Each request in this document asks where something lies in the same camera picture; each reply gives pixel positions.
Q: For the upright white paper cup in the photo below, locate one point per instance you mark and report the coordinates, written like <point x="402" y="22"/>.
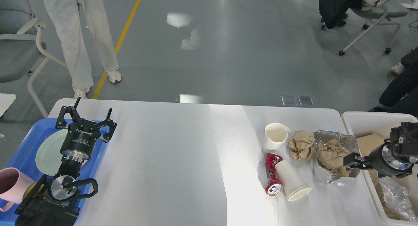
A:
<point x="275" y="135"/>

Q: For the aluminium foil tray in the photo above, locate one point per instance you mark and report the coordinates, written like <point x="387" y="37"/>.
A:
<point x="396" y="198"/>

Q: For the brown paper bag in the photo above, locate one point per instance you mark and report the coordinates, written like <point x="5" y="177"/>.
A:
<point x="366" y="145"/>

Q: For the brown paper in bin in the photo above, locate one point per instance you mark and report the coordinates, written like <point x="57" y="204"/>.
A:
<point x="388" y="212"/>

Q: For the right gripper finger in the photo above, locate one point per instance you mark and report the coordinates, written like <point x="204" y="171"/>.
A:
<point x="356" y="161"/>

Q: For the right metal floor plate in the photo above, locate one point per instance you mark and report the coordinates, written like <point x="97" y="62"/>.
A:
<point x="305" y="101"/>

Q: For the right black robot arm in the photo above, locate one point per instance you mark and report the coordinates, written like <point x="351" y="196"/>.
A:
<point x="403" y="140"/>

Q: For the white plastic bin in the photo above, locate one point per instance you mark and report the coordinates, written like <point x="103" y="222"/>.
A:
<point x="362" y="124"/>

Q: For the grey office chair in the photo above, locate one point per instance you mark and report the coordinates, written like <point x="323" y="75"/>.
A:
<point x="22" y="50"/>

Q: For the green plate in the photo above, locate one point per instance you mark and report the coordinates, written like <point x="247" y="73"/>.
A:
<point x="49" y="155"/>

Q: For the crumpled brown paper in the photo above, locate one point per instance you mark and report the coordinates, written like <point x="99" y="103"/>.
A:
<point x="301" y="145"/>

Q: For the brown paper in plastic bag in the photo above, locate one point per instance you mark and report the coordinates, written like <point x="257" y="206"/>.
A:
<point x="331" y="155"/>

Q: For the pink ribbed mug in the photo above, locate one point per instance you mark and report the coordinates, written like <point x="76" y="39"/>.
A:
<point x="13" y="185"/>

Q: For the red crumpled wrapper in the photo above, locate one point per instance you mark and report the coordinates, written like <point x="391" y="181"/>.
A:
<point x="275" y="186"/>

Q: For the left metal floor plate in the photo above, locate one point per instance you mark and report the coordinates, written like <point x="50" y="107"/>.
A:
<point x="289" y="101"/>

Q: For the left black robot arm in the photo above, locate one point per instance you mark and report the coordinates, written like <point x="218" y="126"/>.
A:
<point x="54" y="199"/>

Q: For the person in black trousers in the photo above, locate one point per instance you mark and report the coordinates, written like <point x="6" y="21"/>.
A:
<point x="401" y="95"/>

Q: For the blue-grey HOME mug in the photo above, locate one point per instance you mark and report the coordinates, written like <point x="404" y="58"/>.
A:
<point x="33" y="191"/>

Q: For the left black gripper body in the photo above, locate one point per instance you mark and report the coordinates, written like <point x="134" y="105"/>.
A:
<point x="80" y="141"/>

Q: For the chair with black jacket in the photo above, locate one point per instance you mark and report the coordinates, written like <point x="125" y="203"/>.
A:
<point x="375" y="12"/>

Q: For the metal floor plate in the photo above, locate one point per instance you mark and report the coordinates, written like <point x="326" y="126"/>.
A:
<point x="305" y="101"/>
<point x="289" y="101"/>

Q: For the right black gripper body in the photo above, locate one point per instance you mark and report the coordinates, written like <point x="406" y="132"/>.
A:
<point x="383" y="160"/>

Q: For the person in dark trousers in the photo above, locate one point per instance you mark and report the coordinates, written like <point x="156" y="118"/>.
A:
<point x="405" y="62"/>

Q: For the white side table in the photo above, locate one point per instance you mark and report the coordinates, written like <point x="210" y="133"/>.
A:
<point x="5" y="102"/>

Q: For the lying white paper cup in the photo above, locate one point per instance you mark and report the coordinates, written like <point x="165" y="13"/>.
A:
<point x="294" y="186"/>

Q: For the person in light trousers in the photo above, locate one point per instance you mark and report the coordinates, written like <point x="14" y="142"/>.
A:
<point x="66" y="19"/>

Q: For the clear plastic bag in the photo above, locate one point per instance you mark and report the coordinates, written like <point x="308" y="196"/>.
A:
<point x="349" y="142"/>

